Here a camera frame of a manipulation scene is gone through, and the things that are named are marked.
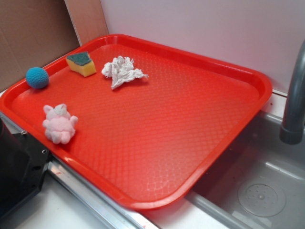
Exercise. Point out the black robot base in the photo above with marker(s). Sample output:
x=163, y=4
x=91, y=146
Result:
x=23, y=163

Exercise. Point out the green and yellow sponge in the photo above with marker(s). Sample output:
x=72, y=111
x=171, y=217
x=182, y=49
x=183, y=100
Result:
x=81, y=63

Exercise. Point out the red plastic tray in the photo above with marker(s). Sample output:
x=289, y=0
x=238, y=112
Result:
x=147, y=142

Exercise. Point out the crumpled white paper towel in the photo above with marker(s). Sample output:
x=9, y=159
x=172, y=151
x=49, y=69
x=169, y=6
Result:
x=121, y=70

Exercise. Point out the pink plush toy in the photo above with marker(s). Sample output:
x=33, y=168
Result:
x=59, y=124

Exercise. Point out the blue foam ball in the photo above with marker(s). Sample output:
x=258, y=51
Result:
x=37, y=78

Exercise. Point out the grey toy sink basin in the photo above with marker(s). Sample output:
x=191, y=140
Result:
x=257, y=183

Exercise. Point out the grey faucet spout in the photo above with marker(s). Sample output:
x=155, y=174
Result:
x=292, y=127

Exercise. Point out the brown cardboard panel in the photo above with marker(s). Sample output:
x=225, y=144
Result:
x=33, y=33

